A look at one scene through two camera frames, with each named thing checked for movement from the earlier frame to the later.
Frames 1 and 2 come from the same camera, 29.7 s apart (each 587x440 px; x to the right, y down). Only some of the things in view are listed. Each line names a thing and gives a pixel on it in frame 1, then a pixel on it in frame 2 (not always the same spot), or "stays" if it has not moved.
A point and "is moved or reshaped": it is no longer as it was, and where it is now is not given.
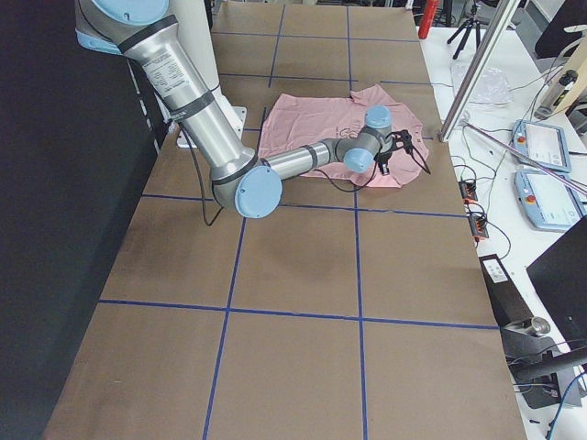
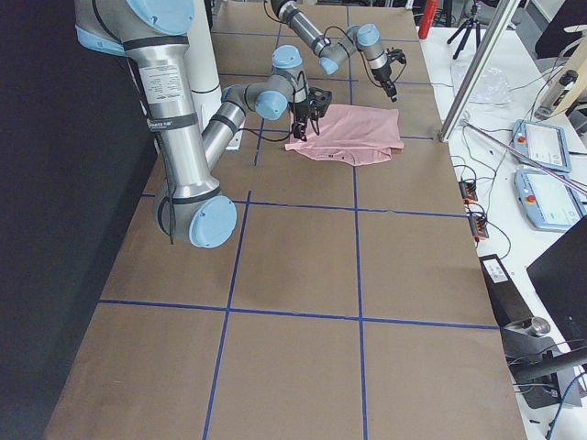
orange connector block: x=468 y=191 stays
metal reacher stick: x=527 y=158 stays
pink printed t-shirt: x=290 y=121 is moved or reshaped
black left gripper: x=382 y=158 to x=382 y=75
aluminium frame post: x=476 y=71 stays
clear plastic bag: x=492 y=85 stays
